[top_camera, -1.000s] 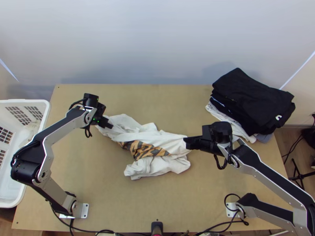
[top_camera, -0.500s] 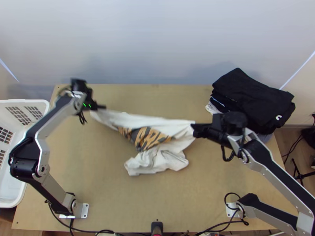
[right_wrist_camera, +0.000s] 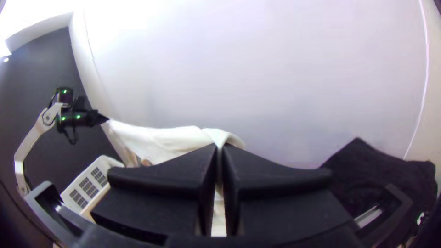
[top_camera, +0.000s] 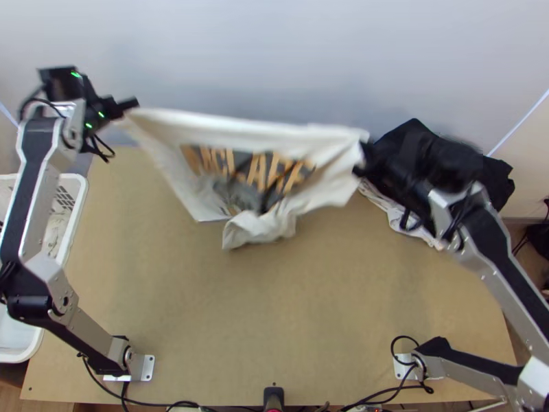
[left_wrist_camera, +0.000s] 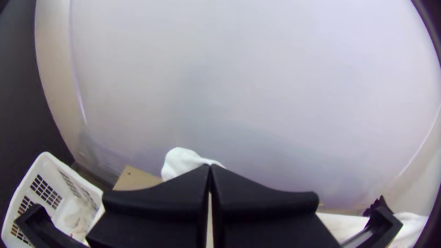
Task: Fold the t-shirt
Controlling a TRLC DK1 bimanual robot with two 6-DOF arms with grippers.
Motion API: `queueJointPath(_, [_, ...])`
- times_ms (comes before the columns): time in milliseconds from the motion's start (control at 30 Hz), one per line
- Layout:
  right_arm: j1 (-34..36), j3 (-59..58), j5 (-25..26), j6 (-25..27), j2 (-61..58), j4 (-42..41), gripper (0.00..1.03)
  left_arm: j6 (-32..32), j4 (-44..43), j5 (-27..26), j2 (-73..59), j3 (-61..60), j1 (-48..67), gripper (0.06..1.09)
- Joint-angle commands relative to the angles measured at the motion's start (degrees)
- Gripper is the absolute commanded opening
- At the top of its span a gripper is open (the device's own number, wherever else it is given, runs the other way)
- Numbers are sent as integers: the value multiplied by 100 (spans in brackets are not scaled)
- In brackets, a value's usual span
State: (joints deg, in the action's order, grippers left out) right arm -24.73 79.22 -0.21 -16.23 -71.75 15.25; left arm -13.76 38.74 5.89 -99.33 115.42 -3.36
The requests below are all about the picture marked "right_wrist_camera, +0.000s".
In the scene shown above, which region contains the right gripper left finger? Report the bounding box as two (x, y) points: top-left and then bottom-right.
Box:
(90, 143), (218, 246)

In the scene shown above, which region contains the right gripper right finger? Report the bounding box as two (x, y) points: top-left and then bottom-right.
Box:
(220, 143), (356, 240)

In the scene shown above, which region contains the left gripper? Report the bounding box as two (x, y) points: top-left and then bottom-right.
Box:
(82, 109), (109, 128)

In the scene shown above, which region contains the white t-shirt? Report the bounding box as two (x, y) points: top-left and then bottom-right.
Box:
(102, 119), (247, 237)

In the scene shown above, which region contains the white laundry basket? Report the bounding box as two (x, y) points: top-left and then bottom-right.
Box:
(60, 155), (125, 223)

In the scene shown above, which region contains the heap of clothes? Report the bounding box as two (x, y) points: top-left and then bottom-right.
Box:
(319, 137), (439, 243)

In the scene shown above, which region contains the black cable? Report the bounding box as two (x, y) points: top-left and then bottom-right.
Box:
(57, 124), (80, 146)

